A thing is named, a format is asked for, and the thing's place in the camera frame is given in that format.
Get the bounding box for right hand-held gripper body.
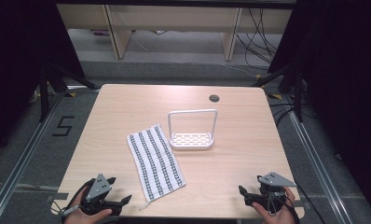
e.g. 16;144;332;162
252;172;297;216

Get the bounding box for black hanging cables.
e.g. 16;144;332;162
235;7;282;69

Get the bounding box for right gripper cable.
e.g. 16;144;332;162
294;183;328;224

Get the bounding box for white floor cable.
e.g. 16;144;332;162
217;62;263;79

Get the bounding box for person's right hand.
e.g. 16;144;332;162
252;187;296;224

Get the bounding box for black curtain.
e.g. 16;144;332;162
268;0;371;217
0;0;86;158

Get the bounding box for light wooden desk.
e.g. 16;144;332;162
56;3;294;62

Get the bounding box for black metal stand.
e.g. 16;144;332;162
251;65;305;123
38;63;102;123

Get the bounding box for aluminium floor rail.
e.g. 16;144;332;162
282;93;353;224
0;92;65;224

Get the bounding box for person's left hand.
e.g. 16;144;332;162
63;203;113;224

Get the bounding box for white striped towel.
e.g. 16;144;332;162
126;123;187;211

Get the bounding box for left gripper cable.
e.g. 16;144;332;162
51;186;89;217

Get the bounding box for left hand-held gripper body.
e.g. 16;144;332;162
80;173;124;217

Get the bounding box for white rack with handle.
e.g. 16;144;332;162
167;108;219;152

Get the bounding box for black floor cables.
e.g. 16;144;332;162
268;102;297;126

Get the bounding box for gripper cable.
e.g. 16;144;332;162
294;183;328;224
51;186;89;217

